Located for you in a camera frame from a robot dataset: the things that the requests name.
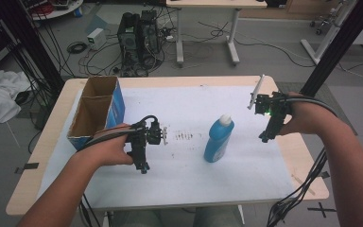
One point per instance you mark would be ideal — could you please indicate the white foam mat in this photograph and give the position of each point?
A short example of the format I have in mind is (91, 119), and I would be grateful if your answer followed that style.
(201, 179)

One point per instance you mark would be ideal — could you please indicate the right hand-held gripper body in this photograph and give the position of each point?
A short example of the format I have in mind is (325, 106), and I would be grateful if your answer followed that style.
(271, 105)

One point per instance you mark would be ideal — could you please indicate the black computer tower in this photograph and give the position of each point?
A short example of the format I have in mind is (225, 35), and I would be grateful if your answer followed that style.
(149, 34)
(128, 38)

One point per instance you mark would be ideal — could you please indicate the thin wooden stick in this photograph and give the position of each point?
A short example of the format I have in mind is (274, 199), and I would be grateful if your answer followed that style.
(297, 180)

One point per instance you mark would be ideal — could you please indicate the blue bottle with white cap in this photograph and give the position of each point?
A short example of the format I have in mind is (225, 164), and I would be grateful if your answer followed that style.
(219, 142)

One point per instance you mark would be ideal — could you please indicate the wooden desk with white legs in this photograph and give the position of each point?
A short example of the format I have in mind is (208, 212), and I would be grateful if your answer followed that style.
(214, 3)

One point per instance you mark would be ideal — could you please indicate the person's right hand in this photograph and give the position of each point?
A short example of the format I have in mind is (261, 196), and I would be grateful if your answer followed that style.
(305, 119)

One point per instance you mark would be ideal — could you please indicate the white metal stand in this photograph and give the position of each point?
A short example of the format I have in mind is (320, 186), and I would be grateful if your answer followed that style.
(327, 34)

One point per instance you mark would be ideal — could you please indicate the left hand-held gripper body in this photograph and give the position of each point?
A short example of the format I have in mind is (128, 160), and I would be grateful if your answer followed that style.
(146, 134)

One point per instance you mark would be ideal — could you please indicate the person's left hand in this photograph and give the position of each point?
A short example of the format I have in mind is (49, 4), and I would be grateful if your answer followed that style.
(107, 148)

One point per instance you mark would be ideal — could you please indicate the cardboard box with blue sides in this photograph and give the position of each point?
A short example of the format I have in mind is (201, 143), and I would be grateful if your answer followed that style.
(91, 113)

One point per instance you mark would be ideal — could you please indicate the small white box device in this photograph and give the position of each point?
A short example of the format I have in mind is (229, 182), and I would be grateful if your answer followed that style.
(96, 38)

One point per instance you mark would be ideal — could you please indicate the black tape cross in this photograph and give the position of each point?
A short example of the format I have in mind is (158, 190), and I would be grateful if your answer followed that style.
(321, 209)

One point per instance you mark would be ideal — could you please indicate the round white table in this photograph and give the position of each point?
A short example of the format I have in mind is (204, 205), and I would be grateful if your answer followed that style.
(60, 11)

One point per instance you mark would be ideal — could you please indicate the black metal post with base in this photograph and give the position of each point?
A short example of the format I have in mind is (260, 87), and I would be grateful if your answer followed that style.
(343, 41)

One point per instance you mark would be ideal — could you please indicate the black tape strip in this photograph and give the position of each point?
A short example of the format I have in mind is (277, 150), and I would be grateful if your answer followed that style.
(28, 166)
(326, 174)

